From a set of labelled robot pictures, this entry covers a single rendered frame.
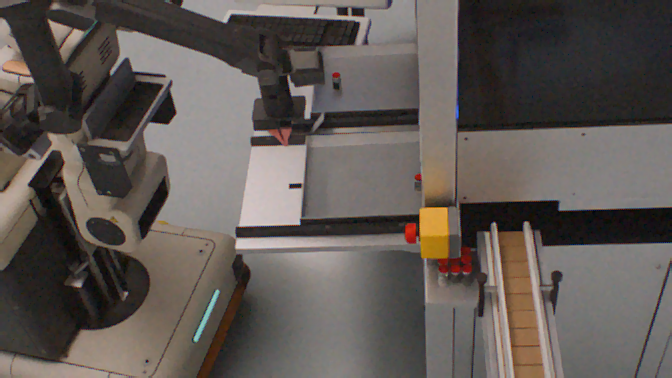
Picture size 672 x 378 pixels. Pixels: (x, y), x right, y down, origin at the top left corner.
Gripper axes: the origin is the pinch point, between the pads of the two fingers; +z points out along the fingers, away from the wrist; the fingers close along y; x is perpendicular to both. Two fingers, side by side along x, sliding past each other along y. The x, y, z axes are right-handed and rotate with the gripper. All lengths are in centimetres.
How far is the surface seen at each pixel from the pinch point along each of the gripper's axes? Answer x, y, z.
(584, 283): -13, 61, 34
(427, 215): -16.9, 27.8, 5.4
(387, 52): 53, 20, 20
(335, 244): -10.7, 8.4, 20.3
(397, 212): -2.5, 21.5, 20.3
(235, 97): 145, -49, 108
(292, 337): 25, -16, 108
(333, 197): 2.6, 7.5, 20.1
